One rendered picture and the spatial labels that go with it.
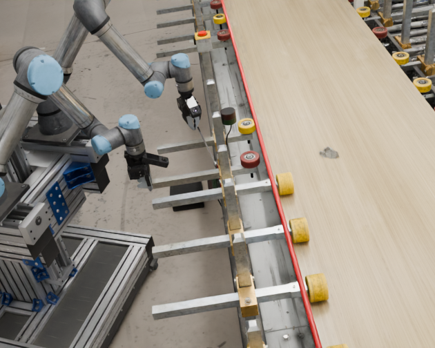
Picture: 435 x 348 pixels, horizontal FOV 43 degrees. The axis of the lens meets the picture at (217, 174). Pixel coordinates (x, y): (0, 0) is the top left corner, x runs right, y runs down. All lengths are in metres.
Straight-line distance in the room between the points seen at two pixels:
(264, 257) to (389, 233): 0.55
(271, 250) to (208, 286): 0.80
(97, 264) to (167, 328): 0.49
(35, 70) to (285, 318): 1.19
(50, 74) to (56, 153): 0.69
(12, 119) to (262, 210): 1.12
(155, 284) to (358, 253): 1.48
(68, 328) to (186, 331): 0.57
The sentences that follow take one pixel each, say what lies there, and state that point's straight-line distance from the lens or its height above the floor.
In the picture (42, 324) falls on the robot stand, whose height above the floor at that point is 0.23.
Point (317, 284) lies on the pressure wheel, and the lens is 1.67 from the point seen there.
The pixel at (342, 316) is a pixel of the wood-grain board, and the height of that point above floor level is 0.90.
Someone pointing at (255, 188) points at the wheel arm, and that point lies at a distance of 2.03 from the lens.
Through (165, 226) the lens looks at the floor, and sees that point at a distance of 3.37.
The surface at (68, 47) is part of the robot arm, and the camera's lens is 2.41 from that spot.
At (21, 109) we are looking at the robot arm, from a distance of 1.90.
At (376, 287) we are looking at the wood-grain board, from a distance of 1.77.
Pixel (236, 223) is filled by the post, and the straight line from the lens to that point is 1.84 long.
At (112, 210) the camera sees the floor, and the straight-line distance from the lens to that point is 3.60.
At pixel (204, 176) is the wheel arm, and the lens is 2.28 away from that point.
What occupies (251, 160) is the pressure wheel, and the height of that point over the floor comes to 0.91.
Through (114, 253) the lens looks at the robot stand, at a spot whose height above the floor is 0.21.
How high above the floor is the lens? 2.25
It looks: 38 degrees down
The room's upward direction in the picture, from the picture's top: 10 degrees counter-clockwise
